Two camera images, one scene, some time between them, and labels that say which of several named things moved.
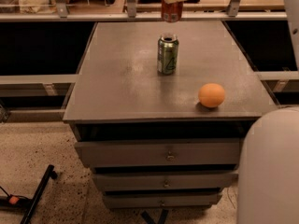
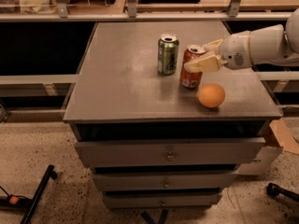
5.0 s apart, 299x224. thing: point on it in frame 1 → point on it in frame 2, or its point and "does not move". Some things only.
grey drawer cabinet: (161, 112) does not move
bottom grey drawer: (160, 200) does not move
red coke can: (171, 12) → (190, 78)
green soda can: (168, 54) does not move
